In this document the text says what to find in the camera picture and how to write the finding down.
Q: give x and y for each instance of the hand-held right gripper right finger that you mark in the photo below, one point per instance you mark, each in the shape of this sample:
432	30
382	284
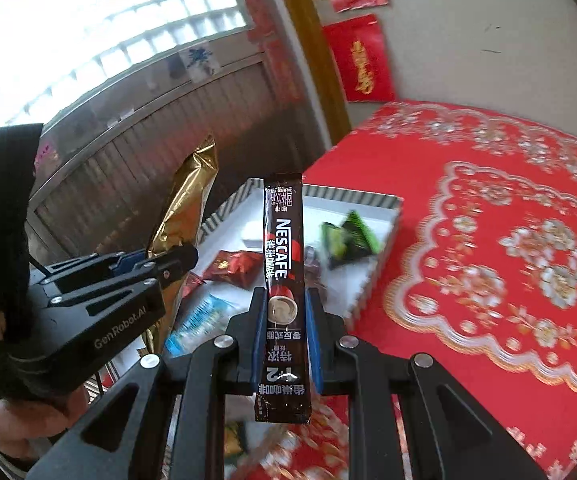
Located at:
315	340

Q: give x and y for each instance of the wooden door frame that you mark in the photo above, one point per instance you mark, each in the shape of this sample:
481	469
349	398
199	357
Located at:
313	60

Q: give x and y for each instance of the dark brown coffee stick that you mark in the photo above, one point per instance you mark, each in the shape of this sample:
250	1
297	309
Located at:
281	260

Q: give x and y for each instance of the red paper strip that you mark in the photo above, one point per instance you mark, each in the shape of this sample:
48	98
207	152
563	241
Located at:
273	45

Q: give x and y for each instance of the blue and white snack packet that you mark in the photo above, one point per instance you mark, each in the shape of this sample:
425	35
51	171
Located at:
203	325

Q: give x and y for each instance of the brown striped cardboard box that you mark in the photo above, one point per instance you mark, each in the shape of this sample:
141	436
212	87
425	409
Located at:
333	210

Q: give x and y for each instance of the red wall poster gold print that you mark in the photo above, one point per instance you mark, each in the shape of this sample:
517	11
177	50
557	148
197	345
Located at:
361	60

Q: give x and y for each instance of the red flower-print snack packet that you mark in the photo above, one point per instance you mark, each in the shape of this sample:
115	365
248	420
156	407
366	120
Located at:
233	266

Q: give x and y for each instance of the pink paper sticker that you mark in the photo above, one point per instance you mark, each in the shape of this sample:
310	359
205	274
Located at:
48	155

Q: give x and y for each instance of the red floral tablecloth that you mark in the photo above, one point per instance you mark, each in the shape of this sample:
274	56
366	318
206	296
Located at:
468	310

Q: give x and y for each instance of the person's left hand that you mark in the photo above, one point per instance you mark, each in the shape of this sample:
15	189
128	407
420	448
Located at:
23	425

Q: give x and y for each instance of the glass block window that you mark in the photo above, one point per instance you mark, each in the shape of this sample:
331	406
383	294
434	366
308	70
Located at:
93	25

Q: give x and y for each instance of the green and black snack packet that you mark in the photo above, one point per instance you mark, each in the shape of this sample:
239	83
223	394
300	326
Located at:
348	240

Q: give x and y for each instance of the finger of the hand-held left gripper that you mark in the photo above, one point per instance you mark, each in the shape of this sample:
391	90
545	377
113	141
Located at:
133	262
178	262

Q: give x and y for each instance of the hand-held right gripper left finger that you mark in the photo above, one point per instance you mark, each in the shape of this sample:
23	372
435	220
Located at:
258	335

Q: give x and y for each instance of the gold foil snack packet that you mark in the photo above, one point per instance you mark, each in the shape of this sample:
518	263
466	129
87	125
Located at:
183	200

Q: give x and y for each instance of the clear-wrapped brown date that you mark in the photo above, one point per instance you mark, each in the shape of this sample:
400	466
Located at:
314	262

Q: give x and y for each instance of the blue flower sticker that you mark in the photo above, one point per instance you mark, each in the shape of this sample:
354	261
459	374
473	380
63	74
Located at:
202	62

